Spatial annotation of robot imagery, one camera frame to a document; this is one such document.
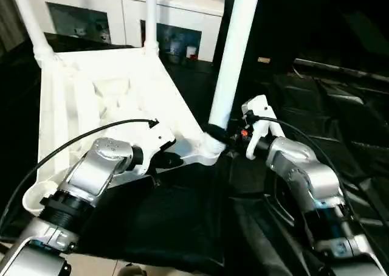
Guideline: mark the white plastic table leg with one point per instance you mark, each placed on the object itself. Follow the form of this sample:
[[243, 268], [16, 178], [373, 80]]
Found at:
[[151, 14], [33, 20], [234, 45]]

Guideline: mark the white plastic table top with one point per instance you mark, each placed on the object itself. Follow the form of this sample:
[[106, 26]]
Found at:
[[91, 87]]

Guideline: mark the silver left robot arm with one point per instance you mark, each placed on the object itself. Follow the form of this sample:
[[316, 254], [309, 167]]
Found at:
[[85, 179]]

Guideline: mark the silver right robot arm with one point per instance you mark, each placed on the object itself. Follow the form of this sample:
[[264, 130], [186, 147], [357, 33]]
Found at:
[[304, 179]]

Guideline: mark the black work mat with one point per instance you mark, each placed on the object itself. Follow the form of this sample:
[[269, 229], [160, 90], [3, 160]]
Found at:
[[182, 227]]

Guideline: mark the small yellow tag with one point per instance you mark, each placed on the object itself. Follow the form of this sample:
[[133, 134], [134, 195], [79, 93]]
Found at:
[[264, 60]]

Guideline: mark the small white jar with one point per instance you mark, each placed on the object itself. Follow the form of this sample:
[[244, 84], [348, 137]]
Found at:
[[191, 51]]

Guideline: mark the white bottle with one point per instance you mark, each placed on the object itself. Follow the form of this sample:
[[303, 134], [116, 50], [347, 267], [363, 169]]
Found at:
[[175, 46]]

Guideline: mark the dark robot foot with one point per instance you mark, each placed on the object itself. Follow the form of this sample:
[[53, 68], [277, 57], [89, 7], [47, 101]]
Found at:
[[130, 271]]

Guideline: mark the dark metal rod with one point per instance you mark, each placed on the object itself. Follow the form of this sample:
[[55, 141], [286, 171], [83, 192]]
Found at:
[[340, 68]]

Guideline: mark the white glass-door cabinet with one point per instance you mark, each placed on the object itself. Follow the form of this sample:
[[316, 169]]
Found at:
[[109, 8]]

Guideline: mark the dark grey curtain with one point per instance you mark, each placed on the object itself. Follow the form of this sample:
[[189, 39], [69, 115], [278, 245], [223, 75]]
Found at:
[[9, 14]]

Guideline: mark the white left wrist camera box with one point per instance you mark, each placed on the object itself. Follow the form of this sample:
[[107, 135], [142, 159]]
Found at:
[[152, 139]]

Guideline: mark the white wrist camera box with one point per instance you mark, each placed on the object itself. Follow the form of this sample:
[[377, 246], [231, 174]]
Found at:
[[261, 115], [152, 139]]

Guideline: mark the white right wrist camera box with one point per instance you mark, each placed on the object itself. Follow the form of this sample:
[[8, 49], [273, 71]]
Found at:
[[261, 115]]

